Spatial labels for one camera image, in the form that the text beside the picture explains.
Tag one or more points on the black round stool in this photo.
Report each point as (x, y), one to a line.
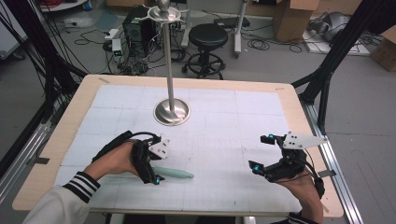
(208, 35)

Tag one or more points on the grey metal stand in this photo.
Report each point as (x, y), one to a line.
(239, 31)

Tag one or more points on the person's left hand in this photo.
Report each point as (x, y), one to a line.
(115, 161)

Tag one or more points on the small cardboard box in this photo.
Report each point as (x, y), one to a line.
(386, 49)

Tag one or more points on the steel utensil stand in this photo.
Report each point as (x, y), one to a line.
(169, 62)

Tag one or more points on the black computer tower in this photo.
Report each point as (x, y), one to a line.
(137, 34)

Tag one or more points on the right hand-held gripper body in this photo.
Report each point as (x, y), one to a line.
(289, 168)

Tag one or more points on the white grid mat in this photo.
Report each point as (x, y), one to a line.
(211, 186)

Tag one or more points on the white power strip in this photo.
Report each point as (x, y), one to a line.
(111, 34)

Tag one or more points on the aluminium rail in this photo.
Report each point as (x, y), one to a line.
(18, 161)
(336, 189)

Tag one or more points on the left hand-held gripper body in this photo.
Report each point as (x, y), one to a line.
(141, 158)

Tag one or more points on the person's right hand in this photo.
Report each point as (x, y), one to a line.
(303, 193)

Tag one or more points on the white cabinet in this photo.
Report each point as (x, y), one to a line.
(9, 40)

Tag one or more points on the white round table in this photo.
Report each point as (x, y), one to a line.
(62, 4)

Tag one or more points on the white power adapter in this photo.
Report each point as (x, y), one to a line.
(116, 46)

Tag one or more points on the flat black device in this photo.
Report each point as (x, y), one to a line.
(232, 21)

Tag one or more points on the grey tape piece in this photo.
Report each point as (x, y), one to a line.
(327, 173)
(39, 160)

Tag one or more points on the tall cardboard box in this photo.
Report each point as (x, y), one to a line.
(292, 21)

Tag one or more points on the black metal frame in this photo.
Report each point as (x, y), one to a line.
(342, 40)
(34, 31)

